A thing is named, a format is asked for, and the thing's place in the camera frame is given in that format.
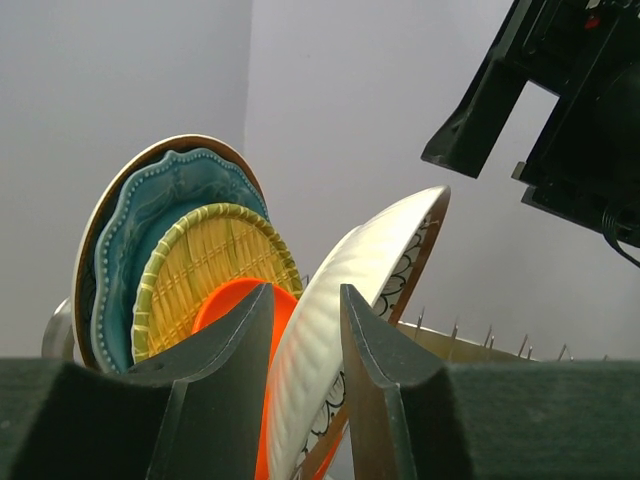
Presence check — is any brown rim floral plate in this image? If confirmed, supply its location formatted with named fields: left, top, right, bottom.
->
left=266, top=186, right=451, bottom=479

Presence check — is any large floral ceramic plate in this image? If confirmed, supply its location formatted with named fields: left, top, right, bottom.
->
left=71, top=133, right=268, bottom=371

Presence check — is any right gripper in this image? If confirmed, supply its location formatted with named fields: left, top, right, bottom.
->
left=421, top=1, right=639, bottom=235

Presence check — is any woven bamboo plate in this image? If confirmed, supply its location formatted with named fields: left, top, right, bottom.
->
left=131, top=203, right=303, bottom=363

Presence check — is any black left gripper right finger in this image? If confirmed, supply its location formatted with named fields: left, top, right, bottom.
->
left=339, top=283, right=640, bottom=480

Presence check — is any orange plastic plate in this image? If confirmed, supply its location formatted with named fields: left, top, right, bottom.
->
left=192, top=277, right=346, bottom=480

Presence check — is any teal scalloped plate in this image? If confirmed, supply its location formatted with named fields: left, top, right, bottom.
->
left=90, top=148, right=268, bottom=367

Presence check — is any metal dish rack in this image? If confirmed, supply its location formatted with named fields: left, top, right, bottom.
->
left=41, top=272, right=609, bottom=364

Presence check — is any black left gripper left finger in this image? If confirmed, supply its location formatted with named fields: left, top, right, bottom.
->
left=1, top=284, right=273, bottom=479

